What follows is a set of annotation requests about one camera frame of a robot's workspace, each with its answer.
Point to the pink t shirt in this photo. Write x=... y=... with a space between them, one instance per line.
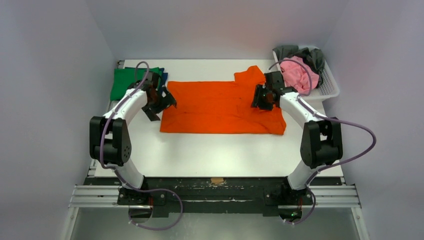
x=298 y=75

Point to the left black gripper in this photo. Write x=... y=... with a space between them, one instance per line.
x=166 y=102

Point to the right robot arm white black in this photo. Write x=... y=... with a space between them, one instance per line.
x=321 y=141

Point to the folded blue t shirt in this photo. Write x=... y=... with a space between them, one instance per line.
x=163 y=79

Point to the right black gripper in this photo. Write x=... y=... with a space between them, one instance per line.
x=260 y=98

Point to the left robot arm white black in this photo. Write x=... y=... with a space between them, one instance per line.
x=109 y=137

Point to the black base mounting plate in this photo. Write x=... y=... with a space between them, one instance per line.
x=237 y=195

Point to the orange t shirt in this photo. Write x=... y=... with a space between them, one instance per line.
x=221 y=107

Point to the brown tape piece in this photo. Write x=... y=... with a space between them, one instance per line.
x=217 y=180

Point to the dark grey t shirt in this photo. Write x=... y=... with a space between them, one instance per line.
x=312 y=57

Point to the white plastic basket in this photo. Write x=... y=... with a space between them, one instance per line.
x=328 y=89

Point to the folded green t shirt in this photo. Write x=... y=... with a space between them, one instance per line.
x=123 y=78

